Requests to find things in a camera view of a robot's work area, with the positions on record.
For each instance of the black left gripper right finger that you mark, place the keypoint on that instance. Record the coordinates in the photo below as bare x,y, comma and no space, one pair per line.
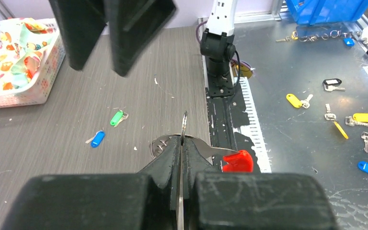
215,200

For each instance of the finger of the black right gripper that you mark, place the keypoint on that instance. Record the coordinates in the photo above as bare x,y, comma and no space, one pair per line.
133,24
81,22

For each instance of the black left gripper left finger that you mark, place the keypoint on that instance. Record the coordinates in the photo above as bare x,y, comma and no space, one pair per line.
146,200

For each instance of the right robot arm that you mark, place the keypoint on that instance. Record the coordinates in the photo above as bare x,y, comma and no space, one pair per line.
216,45

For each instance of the colourful patterned cloth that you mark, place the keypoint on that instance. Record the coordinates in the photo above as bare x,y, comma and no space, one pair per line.
24,43

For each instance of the white plastic basket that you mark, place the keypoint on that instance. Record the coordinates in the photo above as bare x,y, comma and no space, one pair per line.
38,89

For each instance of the green key tag key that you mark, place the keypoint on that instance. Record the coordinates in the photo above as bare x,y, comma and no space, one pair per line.
118,118

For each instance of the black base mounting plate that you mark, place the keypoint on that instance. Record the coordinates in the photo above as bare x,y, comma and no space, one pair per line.
226,116

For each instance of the yellow tag key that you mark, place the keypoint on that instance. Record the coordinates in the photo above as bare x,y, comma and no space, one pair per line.
357,119
329,116
297,103

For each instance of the yellow tag key lower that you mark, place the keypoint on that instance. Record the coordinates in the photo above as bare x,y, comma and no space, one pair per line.
329,116

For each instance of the black tag key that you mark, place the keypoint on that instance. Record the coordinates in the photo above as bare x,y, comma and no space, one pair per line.
332,85

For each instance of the yellow tag key right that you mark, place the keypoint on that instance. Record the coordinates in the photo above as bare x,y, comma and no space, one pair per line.
357,119

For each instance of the blue plastic bin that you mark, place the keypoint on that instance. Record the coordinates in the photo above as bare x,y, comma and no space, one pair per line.
312,12

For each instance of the small blue tag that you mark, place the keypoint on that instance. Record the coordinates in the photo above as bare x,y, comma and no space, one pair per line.
349,42

